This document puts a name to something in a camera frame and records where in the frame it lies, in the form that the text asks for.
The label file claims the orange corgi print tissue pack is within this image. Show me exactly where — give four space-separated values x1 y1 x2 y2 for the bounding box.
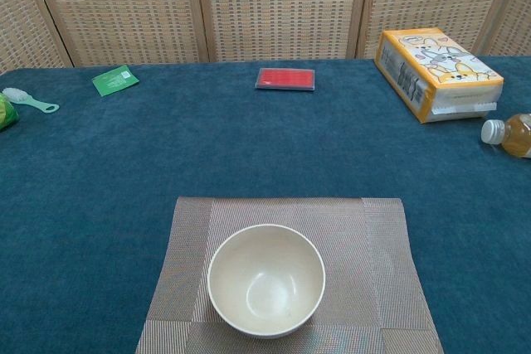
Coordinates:
374 27 505 124

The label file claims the red flat card case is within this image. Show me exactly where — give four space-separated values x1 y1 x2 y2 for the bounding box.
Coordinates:
254 67 318 94

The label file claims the beige woven placemat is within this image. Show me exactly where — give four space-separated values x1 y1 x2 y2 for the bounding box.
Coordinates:
134 196 441 354

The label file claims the yellow green tissue pack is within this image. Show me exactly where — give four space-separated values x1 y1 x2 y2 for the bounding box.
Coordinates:
0 93 21 132

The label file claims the white ceramic bowl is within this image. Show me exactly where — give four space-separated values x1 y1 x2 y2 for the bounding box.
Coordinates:
207 224 326 339

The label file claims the mint green brush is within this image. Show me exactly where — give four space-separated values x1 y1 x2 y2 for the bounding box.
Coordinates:
2 87 60 114

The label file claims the tea bottle with white cap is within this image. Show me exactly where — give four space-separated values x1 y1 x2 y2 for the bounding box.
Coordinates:
480 113 531 159

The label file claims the green sachet packet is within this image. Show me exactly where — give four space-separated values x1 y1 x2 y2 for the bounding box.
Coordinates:
91 65 140 98

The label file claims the woven wooden folding screen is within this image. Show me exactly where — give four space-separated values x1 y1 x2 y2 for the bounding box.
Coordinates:
0 0 531 75

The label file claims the blue velvet tablecloth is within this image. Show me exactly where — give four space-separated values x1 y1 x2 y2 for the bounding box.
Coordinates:
0 55 531 354

